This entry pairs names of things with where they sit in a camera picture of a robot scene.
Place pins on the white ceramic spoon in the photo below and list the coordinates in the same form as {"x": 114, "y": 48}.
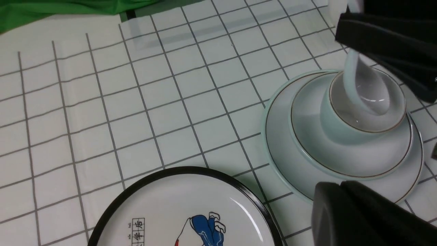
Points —
{"x": 364, "y": 87}

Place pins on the white plate with children print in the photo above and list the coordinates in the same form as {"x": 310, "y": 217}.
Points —
{"x": 186, "y": 206}

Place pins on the pale blue saucer plate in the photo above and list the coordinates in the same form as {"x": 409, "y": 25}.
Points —
{"x": 301, "y": 176}

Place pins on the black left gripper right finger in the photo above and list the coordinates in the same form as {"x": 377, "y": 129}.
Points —
{"x": 406, "y": 47}

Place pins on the green backdrop cloth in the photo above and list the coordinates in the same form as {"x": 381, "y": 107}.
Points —
{"x": 16, "y": 13}

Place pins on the pale blue bowl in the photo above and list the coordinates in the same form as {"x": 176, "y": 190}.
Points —
{"x": 350, "y": 161}

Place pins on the white grid tablecloth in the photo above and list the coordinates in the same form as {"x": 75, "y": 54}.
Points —
{"x": 90, "y": 105}

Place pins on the pale blue ceramic cup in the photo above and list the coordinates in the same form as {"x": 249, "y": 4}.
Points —
{"x": 355, "y": 112}

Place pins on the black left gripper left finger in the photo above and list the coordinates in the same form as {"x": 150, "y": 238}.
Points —
{"x": 351, "y": 214}

